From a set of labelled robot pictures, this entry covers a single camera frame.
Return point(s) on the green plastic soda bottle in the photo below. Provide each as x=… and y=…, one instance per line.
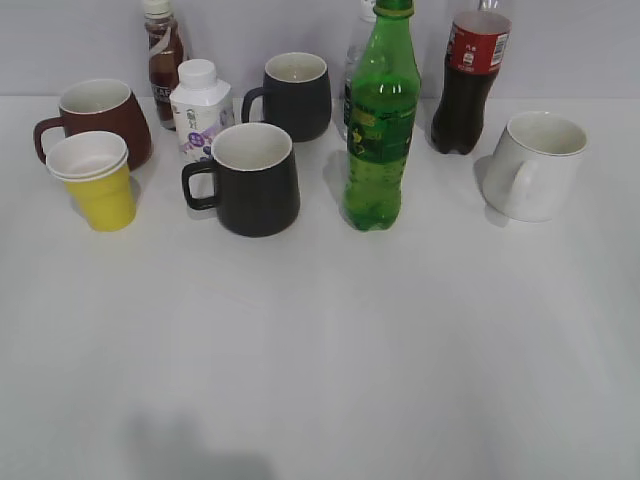
x=385, y=90

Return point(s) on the yellow paper cup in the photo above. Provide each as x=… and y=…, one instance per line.
x=93, y=167

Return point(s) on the black mug front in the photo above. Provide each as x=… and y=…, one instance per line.
x=255, y=180

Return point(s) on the dark mug rear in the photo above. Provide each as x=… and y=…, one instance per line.
x=296, y=95

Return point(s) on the white yogurt drink bottle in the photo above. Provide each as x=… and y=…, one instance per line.
x=202, y=107

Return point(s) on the white ceramic mug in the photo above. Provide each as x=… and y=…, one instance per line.
x=534, y=165

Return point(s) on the clear water bottle green label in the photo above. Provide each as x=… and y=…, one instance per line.
x=358, y=42

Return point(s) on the brown coffee drink bottle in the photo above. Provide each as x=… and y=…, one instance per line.
x=166, y=53

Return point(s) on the cola bottle red label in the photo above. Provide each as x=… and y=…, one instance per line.
x=473, y=59

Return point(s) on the brown ceramic mug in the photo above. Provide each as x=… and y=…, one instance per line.
x=101, y=105

